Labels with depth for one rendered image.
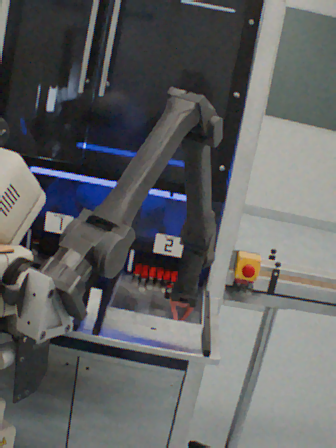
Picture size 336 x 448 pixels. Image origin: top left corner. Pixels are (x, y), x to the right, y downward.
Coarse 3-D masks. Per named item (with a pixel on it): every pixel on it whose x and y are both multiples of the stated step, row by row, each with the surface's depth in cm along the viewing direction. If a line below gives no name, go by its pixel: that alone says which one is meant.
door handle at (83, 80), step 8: (96, 0) 165; (96, 8) 165; (96, 16) 166; (88, 32) 167; (88, 40) 168; (88, 48) 169; (88, 56) 169; (88, 64) 171; (80, 72) 171; (80, 80) 171; (88, 80) 177; (80, 88) 172
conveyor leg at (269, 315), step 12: (264, 312) 211; (276, 312) 210; (264, 324) 211; (264, 336) 212; (264, 348) 214; (252, 360) 216; (252, 372) 217; (252, 384) 218; (240, 396) 221; (252, 396) 220; (240, 408) 221; (240, 420) 223; (240, 432) 225; (228, 444) 227
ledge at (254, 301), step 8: (224, 296) 196; (232, 296) 197; (240, 296) 198; (248, 296) 200; (256, 296) 201; (224, 304) 194; (232, 304) 194; (240, 304) 194; (248, 304) 194; (256, 304) 194
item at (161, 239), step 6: (156, 234) 189; (162, 234) 189; (156, 240) 189; (162, 240) 189; (174, 240) 189; (156, 246) 190; (162, 246) 190; (168, 246) 190; (174, 246) 189; (180, 246) 189; (162, 252) 190; (168, 252) 190; (174, 252) 190; (180, 252) 190
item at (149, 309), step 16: (128, 288) 188; (112, 304) 175; (128, 304) 177; (144, 304) 179; (160, 304) 181; (128, 320) 166; (144, 320) 166; (160, 320) 165; (176, 320) 165; (192, 320) 175
